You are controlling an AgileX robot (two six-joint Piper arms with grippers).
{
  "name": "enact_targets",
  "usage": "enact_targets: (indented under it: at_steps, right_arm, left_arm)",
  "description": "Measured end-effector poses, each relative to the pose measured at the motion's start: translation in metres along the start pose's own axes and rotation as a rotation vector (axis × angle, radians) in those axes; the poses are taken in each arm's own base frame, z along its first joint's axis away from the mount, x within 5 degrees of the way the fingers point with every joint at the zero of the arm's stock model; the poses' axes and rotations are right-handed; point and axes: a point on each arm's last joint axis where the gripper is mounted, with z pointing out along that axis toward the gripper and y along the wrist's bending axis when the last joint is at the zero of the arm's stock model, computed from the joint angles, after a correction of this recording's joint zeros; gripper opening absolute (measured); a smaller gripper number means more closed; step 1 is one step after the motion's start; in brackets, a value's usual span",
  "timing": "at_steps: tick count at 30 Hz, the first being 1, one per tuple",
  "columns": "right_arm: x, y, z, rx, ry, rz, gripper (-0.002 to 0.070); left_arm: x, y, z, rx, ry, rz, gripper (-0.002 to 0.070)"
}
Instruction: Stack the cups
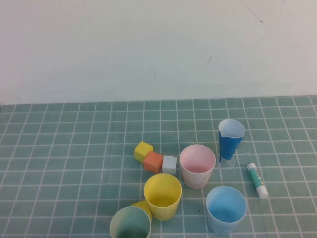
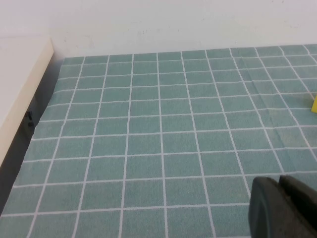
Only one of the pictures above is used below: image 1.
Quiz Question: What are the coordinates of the green white glue stick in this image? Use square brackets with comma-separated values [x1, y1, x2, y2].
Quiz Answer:
[246, 163, 269, 199]

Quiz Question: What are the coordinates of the blue paper cone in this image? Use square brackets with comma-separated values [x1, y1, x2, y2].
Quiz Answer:
[218, 119, 246, 164]

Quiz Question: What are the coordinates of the pink plastic cup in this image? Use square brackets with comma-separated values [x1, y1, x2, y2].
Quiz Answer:
[179, 144, 216, 189]

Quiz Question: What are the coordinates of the white cube block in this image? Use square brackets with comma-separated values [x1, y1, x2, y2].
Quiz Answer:
[161, 155, 178, 175]

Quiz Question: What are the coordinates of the light blue plastic cup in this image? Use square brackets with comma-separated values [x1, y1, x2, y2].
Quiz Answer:
[206, 185, 248, 235]

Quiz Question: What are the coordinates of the orange cube block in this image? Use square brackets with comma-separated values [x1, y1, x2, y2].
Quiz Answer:
[143, 151, 164, 174]

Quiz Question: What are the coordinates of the yellow cube block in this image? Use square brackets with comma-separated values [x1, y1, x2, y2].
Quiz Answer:
[134, 141, 154, 163]
[131, 200, 153, 223]

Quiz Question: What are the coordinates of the green plastic cup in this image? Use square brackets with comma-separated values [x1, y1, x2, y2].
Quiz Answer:
[109, 206, 152, 238]

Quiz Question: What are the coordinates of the green checkered tablecloth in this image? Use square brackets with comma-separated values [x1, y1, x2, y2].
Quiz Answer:
[0, 96, 317, 238]

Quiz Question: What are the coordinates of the yellow plastic cup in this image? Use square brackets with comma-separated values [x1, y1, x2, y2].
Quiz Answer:
[143, 173, 183, 221]

